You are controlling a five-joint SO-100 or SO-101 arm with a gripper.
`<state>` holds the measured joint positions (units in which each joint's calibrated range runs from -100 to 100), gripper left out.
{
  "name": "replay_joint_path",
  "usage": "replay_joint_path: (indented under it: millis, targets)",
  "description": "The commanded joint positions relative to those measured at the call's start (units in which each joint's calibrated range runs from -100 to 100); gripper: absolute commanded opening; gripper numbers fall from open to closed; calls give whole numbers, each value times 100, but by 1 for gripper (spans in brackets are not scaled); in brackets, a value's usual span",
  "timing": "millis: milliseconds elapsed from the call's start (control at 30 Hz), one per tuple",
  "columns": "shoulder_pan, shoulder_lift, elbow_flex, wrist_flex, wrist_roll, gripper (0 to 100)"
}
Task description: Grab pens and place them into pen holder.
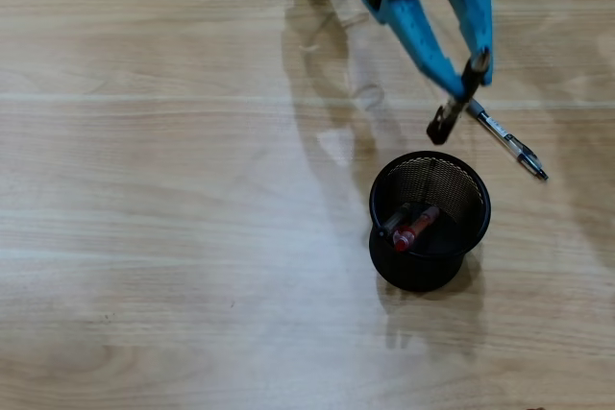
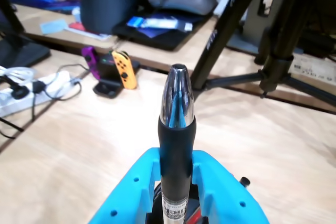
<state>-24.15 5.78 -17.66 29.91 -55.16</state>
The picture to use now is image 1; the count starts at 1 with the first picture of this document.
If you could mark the gray grip retractable pen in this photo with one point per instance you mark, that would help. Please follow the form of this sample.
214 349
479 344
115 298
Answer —
499 134

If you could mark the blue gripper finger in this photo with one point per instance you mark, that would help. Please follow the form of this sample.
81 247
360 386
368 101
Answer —
478 16
418 35

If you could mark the black mesh pen holder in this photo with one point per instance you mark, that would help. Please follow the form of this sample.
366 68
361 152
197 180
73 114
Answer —
418 275

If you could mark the red retractable pen white grip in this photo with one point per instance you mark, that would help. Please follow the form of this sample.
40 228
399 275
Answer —
418 225

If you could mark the black grip retractable pen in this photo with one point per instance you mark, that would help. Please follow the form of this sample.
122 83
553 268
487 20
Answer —
444 122

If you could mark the clear stick pen black grip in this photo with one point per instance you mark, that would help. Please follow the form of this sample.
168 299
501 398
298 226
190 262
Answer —
396 219

